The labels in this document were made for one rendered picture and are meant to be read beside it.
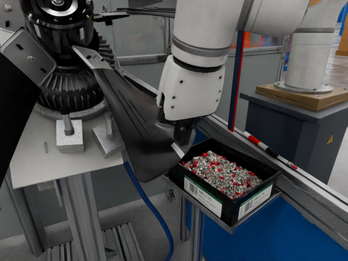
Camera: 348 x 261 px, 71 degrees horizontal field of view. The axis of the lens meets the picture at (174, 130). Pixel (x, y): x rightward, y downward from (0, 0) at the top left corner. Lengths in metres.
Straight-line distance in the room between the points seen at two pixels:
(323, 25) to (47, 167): 0.89
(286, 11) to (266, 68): 1.51
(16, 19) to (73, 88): 0.16
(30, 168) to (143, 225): 1.08
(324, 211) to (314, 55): 0.51
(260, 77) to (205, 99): 1.42
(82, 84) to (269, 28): 0.43
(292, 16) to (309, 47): 0.60
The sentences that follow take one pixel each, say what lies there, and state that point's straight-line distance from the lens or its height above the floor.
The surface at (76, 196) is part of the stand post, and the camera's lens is 0.82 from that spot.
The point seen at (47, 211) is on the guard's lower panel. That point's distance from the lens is 1.66.
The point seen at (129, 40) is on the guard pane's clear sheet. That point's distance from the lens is 1.33.
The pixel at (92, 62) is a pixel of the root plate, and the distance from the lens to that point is 0.50.
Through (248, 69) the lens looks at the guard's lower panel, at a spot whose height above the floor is 0.87.
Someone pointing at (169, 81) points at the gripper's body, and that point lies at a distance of 0.36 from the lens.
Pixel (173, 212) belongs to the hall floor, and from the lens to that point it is 1.71.
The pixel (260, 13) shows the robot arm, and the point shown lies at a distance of 0.32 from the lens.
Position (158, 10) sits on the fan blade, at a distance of 0.59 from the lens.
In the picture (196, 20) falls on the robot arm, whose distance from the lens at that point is 0.32.
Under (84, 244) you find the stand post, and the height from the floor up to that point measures 0.49.
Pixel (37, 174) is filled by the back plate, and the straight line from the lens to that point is 0.68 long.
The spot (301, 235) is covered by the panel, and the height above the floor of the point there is 0.71.
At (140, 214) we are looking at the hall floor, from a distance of 1.71.
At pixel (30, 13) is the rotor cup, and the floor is 1.20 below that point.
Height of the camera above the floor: 1.20
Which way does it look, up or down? 26 degrees down
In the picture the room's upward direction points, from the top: straight up
